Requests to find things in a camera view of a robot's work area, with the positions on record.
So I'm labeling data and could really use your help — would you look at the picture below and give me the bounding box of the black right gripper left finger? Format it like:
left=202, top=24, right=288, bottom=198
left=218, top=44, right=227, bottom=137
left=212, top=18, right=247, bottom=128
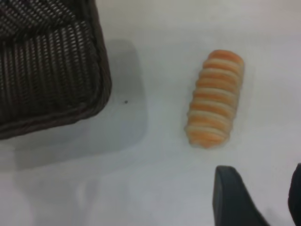
left=212, top=165, right=271, bottom=226

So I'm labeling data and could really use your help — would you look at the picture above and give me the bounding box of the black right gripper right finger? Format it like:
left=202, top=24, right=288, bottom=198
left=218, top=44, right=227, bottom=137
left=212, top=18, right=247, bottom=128
left=288, top=162, right=301, bottom=226

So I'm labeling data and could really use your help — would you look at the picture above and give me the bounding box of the striped orange bread roll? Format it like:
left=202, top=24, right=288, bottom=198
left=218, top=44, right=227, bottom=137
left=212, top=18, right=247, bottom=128
left=184, top=49, right=245, bottom=149

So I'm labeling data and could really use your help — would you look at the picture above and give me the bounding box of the black woven wicker basket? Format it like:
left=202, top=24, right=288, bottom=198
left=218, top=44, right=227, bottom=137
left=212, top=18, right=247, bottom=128
left=0, top=0, right=112, bottom=140

